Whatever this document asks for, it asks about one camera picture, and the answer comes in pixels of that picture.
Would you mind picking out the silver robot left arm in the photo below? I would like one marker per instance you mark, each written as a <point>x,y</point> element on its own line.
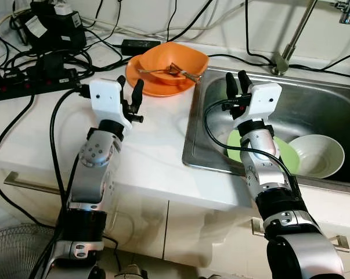
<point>96,154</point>

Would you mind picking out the metal faucet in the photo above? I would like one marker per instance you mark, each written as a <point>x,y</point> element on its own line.
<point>282,61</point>

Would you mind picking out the white kitchen cabinet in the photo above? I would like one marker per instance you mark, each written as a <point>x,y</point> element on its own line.
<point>140,226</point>

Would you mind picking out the stainless steel sink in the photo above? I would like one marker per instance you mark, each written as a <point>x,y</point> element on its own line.
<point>314,110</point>

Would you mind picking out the green plate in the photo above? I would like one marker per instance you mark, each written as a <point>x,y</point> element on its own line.
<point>286,154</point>

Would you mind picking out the metal wall water valve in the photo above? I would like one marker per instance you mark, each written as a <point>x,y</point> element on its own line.
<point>349,9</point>

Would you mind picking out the black power adapter brick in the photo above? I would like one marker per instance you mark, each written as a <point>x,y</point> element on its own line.
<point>140,46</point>

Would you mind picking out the black power strip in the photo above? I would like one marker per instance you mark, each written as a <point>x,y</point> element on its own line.
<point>24,87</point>

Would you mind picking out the orange plastic bowl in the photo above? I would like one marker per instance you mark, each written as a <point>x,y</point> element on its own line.
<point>189,55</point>

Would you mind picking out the grey floor fan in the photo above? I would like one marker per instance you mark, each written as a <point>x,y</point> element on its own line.
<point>12,253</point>

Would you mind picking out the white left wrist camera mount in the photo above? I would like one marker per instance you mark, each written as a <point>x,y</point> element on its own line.
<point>105,96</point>

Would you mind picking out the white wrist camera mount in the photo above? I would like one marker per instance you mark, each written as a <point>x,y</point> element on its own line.
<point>264,99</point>
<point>105,96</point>

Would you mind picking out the black battery charger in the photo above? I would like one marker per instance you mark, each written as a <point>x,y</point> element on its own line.
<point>53,35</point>

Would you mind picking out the orange plastic plate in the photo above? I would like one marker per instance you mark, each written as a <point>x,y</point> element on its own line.
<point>163,90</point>

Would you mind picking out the grey robot left foot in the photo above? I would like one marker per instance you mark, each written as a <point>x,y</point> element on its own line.
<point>131,273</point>

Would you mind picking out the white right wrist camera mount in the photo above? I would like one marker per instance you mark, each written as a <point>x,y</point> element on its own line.
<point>264,99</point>

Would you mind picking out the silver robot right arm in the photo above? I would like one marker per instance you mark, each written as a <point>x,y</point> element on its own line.
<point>308,258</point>

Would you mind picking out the white bowl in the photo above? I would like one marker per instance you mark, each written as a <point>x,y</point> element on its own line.
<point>317,157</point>

